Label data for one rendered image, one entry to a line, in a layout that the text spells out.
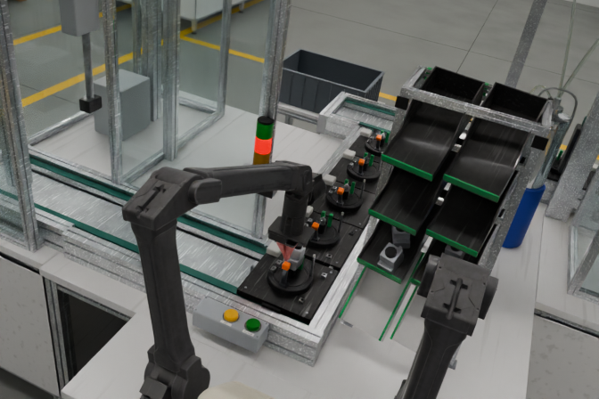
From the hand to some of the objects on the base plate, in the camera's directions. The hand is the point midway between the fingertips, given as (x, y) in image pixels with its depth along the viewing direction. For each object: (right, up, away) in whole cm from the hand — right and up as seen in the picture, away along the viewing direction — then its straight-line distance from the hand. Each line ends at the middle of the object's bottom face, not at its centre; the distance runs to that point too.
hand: (287, 256), depth 144 cm
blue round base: (+85, -4, +85) cm, 120 cm away
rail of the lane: (-32, -19, +32) cm, 49 cm away
